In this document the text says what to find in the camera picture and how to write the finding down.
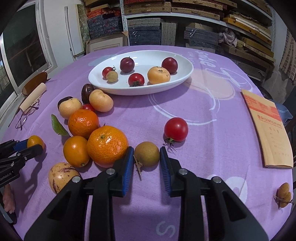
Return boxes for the small yellow-orange tomato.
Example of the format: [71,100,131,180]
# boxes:
[27,135,45,149]

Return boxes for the speckled yellow pepino melon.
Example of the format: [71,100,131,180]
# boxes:
[48,162,80,194]

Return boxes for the smooth orange fruit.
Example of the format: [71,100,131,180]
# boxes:
[63,136,90,168]

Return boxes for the yellow pear fruit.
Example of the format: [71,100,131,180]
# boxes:
[59,98,82,120]

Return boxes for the dark purple fruit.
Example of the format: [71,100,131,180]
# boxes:
[57,96,72,109]

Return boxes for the tangerine with leaf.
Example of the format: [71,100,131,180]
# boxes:
[51,109,99,139]

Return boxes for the large orange tangerine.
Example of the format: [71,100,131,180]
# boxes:
[87,126,129,168]

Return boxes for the dark brown plum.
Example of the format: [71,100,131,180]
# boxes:
[81,83,94,104]

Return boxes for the large red tomato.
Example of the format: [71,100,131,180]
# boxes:
[164,118,189,146]

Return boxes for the person's left hand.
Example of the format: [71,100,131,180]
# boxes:
[3,184,15,214]

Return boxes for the purple-framed eyeglasses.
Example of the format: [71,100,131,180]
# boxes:
[15,99,40,130]

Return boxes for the beige rolled glasses case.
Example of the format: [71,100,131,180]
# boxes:
[19,83,47,112]

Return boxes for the longan cluster on branch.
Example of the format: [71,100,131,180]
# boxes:
[274,182,292,208]

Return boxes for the wooden chair left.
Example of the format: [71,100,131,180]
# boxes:
[22,72,48,96]

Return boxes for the orange exercise notebook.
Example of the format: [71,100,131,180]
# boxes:
[241,89,293,169]

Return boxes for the small red cherry tomato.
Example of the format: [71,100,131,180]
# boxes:
[82,104,95,112]

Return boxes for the yellow apricot fruit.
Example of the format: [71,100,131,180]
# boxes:
[89,89,113,113]

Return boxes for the purple tablecloth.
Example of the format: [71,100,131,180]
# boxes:
[4,46,292,240]

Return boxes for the blue folded cloth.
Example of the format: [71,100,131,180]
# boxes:
[275,102,293,126]

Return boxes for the small red tomato plate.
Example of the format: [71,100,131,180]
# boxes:
[102,67,115,78]

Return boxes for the small longan in plate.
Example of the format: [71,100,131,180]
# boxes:
[106,70,118,83]

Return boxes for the red tomato in plate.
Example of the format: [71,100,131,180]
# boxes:
[128,73,144,87]

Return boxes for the dark red plum left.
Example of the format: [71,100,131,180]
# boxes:
[120,57,135,74]

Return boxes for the dark red plum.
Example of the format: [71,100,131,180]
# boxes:
[120,57,135,74]
[162,57,178,74]

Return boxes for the framed picture on floor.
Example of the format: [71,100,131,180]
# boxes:
[86,31,128,54]

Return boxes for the white oval plate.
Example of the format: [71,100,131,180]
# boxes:
[88,50,194,95]

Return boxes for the pale orange persimmon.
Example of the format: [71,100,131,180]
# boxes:
[147,66,171,84]

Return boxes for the dark red plum right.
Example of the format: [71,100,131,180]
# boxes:
[162,57,178,74]

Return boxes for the metal storage shelf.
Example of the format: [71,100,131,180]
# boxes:
[120,1,275,81]

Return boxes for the window with white frame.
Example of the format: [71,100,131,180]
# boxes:
[1,1,56,109]

